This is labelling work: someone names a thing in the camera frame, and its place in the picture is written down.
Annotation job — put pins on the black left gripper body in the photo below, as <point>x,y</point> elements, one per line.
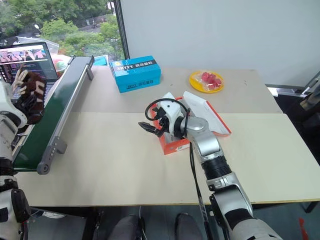
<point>31,111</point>

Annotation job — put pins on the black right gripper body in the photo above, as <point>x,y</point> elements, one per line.
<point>162,117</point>

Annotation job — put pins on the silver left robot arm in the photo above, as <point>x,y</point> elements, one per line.
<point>7,140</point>

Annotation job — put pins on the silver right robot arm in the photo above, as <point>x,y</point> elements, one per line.
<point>207,142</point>

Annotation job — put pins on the orange shoebox with white lid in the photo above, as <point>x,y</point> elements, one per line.
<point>210,112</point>

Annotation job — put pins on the blue shoebox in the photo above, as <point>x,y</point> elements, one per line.
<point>136,73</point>

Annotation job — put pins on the green conveyor belt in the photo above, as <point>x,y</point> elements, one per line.
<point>57,105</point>

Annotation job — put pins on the open laptop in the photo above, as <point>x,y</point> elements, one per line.
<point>32,65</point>

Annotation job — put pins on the yellow plate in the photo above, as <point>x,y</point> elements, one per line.
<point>195,82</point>

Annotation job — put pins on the colourful red green white bag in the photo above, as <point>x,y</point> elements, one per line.
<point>60,63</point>

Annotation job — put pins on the plastic bag of red pieces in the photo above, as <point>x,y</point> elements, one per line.
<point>211,79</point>

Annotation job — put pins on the light blue flat box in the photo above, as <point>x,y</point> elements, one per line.
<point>101,60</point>

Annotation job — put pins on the dark rounded shape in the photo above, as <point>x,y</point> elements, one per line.
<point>125,228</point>
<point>187,227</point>

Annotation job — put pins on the black box under table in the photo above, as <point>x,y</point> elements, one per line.
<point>56,225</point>

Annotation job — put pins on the red floor object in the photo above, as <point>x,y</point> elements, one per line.
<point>303,228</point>

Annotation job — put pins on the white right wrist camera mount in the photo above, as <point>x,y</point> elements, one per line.
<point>172,112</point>

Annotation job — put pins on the grey window frame post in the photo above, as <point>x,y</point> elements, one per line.
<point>123,27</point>

